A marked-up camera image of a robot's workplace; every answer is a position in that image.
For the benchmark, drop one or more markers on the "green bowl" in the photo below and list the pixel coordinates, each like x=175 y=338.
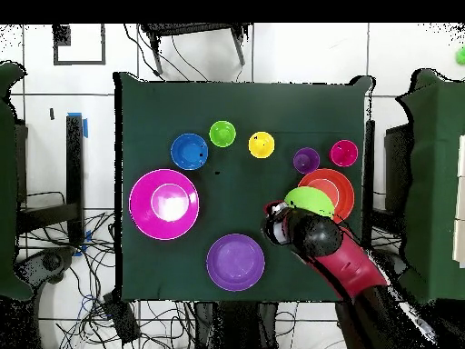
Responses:
x=310 y=201

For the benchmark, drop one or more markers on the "large orange bowl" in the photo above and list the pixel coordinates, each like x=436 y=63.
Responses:
x=345 y=192

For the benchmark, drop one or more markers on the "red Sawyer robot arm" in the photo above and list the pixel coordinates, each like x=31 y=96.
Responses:
x=345 y=265

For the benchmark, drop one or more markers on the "purple cup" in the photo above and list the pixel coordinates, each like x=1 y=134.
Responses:
x=306 y=160

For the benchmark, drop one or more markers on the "yellow cup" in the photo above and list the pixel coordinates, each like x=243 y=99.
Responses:
x=261 y=145

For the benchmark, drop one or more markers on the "purple bowl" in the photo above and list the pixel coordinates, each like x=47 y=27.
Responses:
x=236 y=261

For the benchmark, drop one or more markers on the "pink cup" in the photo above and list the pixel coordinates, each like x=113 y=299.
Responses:
x=343 y=153

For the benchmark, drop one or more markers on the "green cup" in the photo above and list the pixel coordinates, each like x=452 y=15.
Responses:
x=222 y=133

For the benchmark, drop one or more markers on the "blue bowl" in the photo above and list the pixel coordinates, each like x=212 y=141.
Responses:
x=189 y=152

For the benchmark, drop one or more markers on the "dark green tablecloth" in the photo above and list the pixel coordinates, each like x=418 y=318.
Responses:
x=218 y=101

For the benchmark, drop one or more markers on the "large pink bowl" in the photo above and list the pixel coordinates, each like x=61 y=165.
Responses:
x=141 y=203

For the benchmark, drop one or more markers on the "green cloth side table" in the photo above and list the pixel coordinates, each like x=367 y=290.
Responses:
x=436 y=181
x=7 y=181

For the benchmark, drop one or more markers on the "black power box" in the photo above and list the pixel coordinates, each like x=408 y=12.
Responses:
x=121 y=320

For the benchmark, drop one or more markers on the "black stool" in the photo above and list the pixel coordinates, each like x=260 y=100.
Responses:
x=189 y=29

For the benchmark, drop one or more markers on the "blue tape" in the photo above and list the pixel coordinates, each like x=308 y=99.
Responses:
x=85 y=127

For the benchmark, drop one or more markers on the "small green object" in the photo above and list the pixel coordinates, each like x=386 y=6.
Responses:
x=461 y=55

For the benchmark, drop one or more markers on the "black metal post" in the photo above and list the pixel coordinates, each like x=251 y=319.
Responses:
x=370 y=163

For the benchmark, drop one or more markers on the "black metal frame beam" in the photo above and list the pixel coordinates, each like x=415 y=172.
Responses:
x=74 y=163

